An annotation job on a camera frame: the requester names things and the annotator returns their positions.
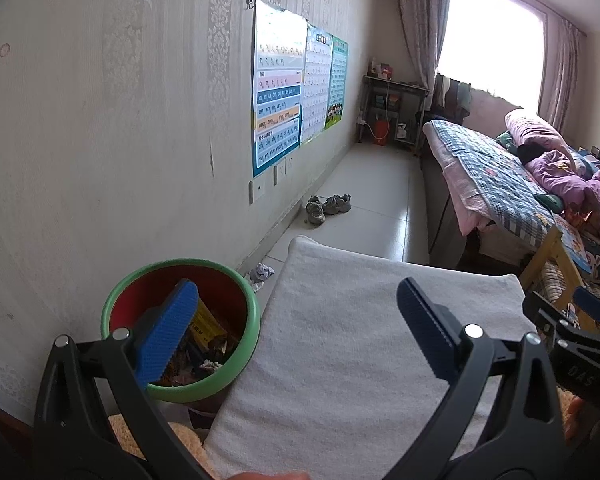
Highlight pink bedsheet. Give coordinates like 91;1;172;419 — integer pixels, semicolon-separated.
442;160;486;236

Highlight long sheer curtain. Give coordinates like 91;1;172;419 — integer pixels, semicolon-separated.
392;0;453;91

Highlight dark hanging clothes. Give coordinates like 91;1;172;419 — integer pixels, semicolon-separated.
432;74;473;121

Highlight white chart wall poster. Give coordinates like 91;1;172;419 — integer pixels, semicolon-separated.
300;24;335;145

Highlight white blue wrapper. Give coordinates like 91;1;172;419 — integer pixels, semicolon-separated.
250;262;276;291

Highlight metal shelf table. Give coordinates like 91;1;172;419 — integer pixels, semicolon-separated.
356;75;431;153

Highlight white towel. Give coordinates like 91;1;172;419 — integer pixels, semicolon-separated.
202;235;538;480

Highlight wooden bed frame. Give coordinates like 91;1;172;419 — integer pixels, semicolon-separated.
519;225;588;306

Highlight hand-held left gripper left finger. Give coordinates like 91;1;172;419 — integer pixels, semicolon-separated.
32;279;213;480

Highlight cartoon printed blue quilt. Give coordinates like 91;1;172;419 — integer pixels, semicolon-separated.
555;212;593;271

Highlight red bucket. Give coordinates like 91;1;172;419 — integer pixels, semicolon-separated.
370;117;390;147

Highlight blue wall poster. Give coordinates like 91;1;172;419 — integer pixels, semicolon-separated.
252;0;308;178

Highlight pink curtain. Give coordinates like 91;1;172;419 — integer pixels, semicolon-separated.
537;15;586;133

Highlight pink pillow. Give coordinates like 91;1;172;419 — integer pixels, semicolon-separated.
504;109;566;151

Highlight bright window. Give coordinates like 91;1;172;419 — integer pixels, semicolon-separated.
437;0;548;116

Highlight purple quilt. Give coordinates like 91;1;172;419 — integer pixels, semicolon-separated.
525;149;600;246

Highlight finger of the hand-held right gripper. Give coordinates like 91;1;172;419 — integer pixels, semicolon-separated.
522;291;600;358
574;286;600;325

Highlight plaid quilt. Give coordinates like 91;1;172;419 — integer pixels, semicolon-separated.
426;120;566;241

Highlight green wall poster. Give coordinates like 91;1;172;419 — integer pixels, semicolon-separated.
324;35;349;131

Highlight green-rimmed red bin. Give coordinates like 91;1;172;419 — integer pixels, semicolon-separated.
100;258;262;403

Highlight yellow box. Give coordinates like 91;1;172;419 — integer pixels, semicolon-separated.
187;300;228;351

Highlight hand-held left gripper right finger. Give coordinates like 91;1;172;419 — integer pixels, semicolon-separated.
380;276;567;480

